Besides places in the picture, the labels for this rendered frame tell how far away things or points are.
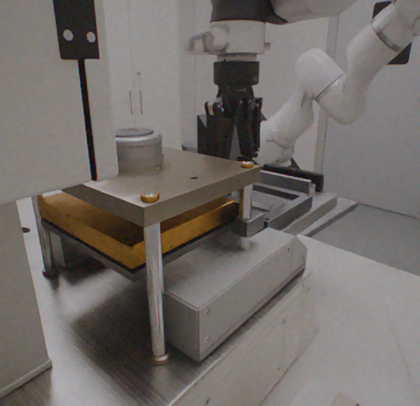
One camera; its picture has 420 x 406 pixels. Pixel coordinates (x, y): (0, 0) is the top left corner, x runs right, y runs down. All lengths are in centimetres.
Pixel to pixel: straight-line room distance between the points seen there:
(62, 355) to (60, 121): 29
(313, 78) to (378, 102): 243
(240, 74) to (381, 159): 303
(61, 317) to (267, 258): 27
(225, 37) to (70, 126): 37
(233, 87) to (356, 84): 54
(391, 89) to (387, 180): 81
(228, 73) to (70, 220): 31
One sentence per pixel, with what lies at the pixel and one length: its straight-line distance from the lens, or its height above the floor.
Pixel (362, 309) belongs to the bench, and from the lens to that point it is 81.
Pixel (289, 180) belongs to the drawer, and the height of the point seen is 100.
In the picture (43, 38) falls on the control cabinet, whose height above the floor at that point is 123.
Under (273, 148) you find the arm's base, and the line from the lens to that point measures 118.
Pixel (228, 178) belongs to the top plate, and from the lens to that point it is 36.
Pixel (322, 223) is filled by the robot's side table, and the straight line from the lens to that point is 118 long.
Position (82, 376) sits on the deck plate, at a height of 93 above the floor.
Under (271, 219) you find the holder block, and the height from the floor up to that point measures 99.
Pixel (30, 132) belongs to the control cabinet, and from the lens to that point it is 20.
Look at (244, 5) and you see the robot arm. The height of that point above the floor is 131.
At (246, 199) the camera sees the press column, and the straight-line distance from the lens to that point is 41.
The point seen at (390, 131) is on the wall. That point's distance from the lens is 346.
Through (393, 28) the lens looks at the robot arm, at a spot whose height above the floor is 132.
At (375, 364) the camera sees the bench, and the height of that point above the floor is 75.
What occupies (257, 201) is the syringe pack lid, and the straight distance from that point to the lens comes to 59.
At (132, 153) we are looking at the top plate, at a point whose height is 113.
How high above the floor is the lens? 121
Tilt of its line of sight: 20 degrees down
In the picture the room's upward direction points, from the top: straight up
